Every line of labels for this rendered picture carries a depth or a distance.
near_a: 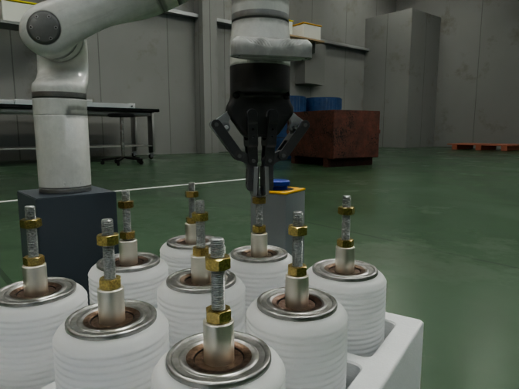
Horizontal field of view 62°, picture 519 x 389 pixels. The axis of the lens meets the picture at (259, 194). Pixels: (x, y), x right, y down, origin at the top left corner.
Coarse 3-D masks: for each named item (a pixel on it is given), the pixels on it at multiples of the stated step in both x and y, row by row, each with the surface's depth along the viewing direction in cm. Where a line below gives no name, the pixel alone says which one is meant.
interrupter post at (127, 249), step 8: (120, 240) 53; (136, 240) 53; (120, 248) 53; (128, 248) 52; (136, 248) 53; (120, 256) 53; (128, 256) 53; (136, 256) 53; (120, 264) 53; (128, 264) 53
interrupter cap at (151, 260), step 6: (138, 252) 57; (144, 252) 57; (102, 258) 55; (138, 258) 55; (144, 258) 55; (150, 258) 55; (156, 258) 55; (102, 264) 52; (138, 264) 53; (144, 264) 52; (150, 264) 52; (156, 264) 53; (102, 270) 51; (120, 270) 50; (126, 270) 50; (132, 270) 50; (138, 270) 51
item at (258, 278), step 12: (240, 264) 54; (252, 264) 53; (264, 264) 53; (276, 264) 54; (240, 276) 53; (252, 276) 53; (264, 276) 53; (276, 276) 53; (252, 288) 53; (264, 288) 53; (252, 300) 53
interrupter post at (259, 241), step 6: (252, 234) 56; (258, 234) 56; (264, 234) 56; (252, 240) 56; (258, 240) 56; (264, 240) 56; (252, 246) 57; (258, 246) 56; (264, 246) 56; (252, 252) 57; (258, 252) 56; (264, 252) 56
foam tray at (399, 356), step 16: (400, 320) 54; (416, 320) 54; (400, 336) 50; (416, 336) 51; (384, 352) 46; (400, 352) 46; (416, 352) 52; (352, 368) 44; (368, 368) 43; (384, 368) 43; (400, 368) 45; (416, 368) 52; (48, 384) 40; (352, 384) 40; (368, 384) 40; (384, 384) 41; (400, 384) 46; (416, 384) 53
